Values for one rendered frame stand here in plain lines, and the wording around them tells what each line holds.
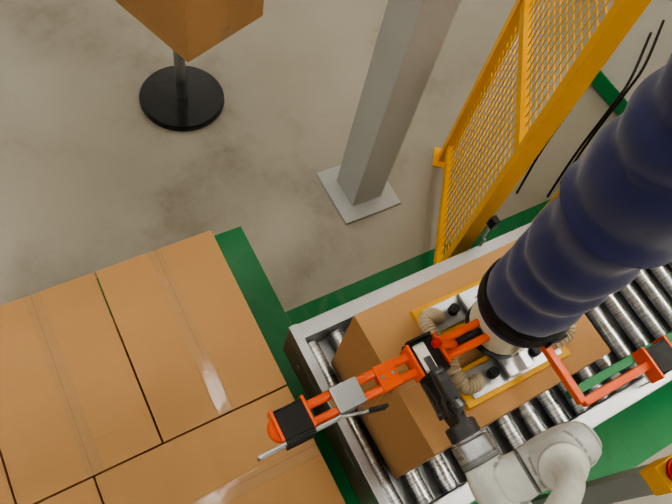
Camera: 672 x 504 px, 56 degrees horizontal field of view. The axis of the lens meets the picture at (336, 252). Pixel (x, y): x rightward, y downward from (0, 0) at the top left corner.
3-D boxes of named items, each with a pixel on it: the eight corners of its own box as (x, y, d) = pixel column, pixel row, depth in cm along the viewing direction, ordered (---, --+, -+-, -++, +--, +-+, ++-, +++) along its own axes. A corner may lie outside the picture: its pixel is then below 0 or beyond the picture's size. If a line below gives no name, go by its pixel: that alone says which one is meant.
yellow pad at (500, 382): (546, 324, 174) (555, 317, 170) (568, 356, 171) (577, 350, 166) (446, 376, 163) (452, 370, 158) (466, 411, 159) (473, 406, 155)
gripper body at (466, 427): (460, 443, 138) (438, 404, 141) (448, 449, 145) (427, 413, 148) (487, 427, 140) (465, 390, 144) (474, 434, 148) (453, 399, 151)
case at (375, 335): (479, 289, 222) (527, 234, 187) (546, 390, 208) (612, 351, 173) (330, 362, 201) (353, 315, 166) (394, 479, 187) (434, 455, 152)
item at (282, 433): (300, 399, 143) (302, 393, 139) (315, 429, 141) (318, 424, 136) (266, 416, 140) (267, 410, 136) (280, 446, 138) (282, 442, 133)
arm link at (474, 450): (458, 474, 143) (444, 450, 145) (489, 456, 147) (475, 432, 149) (472, 468, 135) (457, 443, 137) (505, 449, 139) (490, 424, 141)
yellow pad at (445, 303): (508, 267, 181) (515, 259, 176) (528, 297, 177) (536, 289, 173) (408, 313, 169) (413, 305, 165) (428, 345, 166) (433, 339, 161)
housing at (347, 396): (350, 380, 148) (354, 374, 144) (364, 406, 145) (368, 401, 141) (324, 392, 145) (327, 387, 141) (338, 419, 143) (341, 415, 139)
